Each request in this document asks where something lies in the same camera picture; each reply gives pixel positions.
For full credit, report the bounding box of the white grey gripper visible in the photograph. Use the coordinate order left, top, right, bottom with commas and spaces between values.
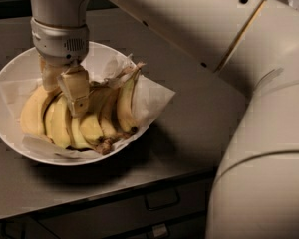
31, 18, 90, 118

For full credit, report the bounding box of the yellow banana with dark tip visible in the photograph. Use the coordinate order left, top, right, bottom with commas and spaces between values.
79, 89, 106, 145

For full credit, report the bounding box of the long yellow banana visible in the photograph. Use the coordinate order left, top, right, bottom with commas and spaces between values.
51, 96, 71, 149

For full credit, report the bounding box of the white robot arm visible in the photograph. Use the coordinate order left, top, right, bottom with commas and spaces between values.
36, 0, 299, 239

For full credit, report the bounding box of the large white bowl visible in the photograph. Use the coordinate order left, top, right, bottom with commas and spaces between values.
0, 42, 149, 166

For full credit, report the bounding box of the small yellow inner banana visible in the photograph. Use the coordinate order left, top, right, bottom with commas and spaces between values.
99, 89, 121, 139

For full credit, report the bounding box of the white paper liner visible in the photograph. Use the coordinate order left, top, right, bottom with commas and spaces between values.
0, 52, 176, 161

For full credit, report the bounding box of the middle drawer handle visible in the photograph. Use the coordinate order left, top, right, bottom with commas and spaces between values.
144, 188, 180, 211

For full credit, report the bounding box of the left drawer handle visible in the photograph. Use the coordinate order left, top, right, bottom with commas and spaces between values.
0, 221, 26, 239

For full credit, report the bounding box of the lower drawer handle with label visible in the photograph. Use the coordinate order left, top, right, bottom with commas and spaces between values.
147, 223, 170, 239

